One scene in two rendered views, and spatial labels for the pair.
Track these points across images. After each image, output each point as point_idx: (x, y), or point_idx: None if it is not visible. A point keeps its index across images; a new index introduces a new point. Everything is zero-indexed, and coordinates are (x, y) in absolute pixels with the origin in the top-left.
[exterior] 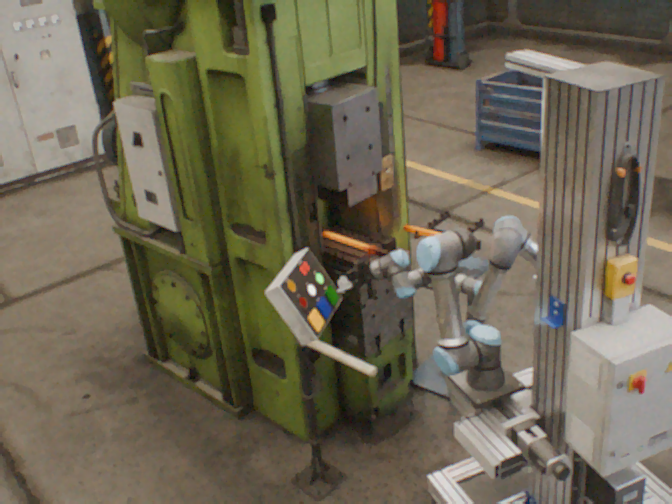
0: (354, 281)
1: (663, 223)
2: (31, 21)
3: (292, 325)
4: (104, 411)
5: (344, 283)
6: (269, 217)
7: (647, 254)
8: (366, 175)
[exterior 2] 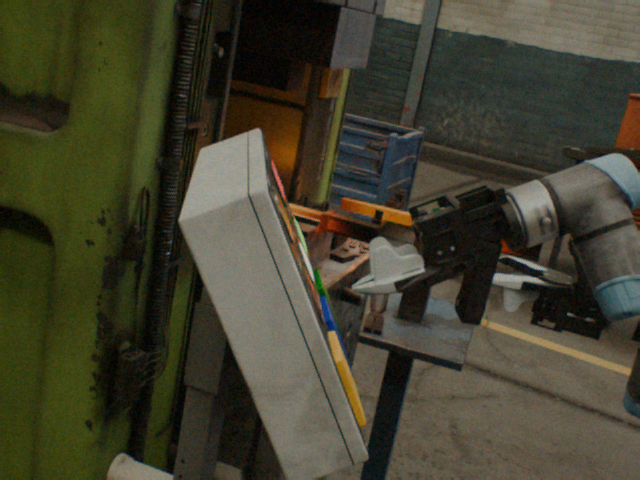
0: (444, 251)
1: (518, 313)
2: None
3: (273, 390)
4: None
5: (399, 258)
6: (109, 19)
7: (528, 351)
8: (367, 3)
